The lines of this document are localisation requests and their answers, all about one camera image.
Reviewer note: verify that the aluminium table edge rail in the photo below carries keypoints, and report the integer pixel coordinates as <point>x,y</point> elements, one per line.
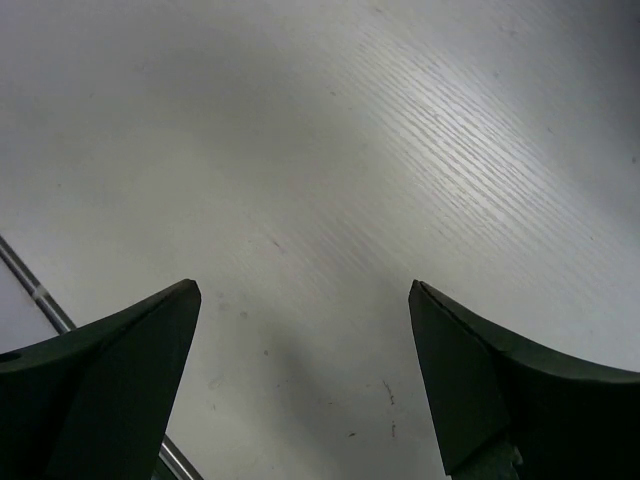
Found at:
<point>35,295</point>

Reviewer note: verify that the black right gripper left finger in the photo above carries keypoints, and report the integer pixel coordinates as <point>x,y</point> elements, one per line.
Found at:
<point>95,385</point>

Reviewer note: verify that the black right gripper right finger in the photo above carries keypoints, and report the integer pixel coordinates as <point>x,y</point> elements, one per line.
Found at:
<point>506,407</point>

